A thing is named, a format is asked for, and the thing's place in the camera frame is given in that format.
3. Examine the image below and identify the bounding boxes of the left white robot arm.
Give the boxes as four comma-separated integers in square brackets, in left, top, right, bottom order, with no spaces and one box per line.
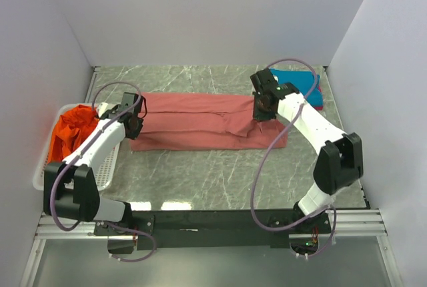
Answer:
[43,92,147,235]

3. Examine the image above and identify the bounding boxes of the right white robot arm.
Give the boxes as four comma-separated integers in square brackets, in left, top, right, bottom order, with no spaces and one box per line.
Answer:
[250,68,364,233]

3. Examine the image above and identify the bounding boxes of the salmon pink t-shirt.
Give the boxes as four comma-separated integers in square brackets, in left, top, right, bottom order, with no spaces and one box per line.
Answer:
[130,93,285,152]

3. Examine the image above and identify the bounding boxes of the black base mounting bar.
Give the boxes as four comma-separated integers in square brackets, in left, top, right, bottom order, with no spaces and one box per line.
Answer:
[94,209,331,254]

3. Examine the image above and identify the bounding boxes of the folded blue t-shirt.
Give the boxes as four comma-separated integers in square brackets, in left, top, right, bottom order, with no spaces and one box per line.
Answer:
[270,68,317,105]

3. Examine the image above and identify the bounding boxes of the aluminium frame rail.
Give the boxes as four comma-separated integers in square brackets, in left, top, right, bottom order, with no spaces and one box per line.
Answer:
[34,210,388,240]

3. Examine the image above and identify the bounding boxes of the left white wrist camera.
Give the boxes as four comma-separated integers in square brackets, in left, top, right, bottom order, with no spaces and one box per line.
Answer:
[96,102,115,117]

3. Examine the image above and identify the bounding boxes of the orange t-shirt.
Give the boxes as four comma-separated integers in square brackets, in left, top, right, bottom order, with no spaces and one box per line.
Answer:
[47,105,99,163]

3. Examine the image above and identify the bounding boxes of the white plastic basket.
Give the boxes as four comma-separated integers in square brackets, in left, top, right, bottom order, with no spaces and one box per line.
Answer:
[32,103,120,192]

